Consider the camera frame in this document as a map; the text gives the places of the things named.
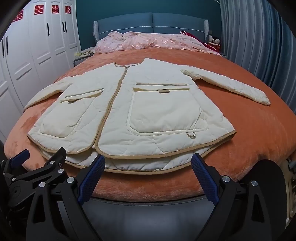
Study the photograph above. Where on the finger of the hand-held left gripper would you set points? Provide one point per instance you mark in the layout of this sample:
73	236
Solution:
20	158
54	162

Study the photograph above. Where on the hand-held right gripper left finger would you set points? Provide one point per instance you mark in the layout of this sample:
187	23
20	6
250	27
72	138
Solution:
90	178

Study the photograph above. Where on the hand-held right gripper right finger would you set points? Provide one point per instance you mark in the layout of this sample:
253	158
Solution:
203	178

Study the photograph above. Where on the cream quilted jacket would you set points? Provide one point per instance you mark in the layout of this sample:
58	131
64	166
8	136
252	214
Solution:
129	109

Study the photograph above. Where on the orange plush blanket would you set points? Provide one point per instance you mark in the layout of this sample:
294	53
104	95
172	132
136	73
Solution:
242	139

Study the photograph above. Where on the white wardrobe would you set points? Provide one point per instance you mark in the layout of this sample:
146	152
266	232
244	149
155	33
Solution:
30	58

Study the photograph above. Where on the grey nightstand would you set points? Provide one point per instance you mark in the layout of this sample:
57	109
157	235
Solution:
79	60

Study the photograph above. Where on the yellow white cloth pile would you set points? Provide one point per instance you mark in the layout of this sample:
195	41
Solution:
83	53

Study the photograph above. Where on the plush toy dolls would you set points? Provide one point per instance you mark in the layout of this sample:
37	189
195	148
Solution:
214	41

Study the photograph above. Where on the red paper cutout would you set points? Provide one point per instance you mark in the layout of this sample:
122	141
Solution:
38	9
18	15
55	9
68	9

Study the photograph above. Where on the pink floral quilt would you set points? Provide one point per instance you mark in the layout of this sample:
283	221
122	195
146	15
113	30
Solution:
150	39

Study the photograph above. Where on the grey blue curtain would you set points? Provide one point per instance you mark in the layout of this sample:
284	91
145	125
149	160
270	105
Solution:
259	39

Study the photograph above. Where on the blue upholstered headboard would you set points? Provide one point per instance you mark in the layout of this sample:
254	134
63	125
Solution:
152	23

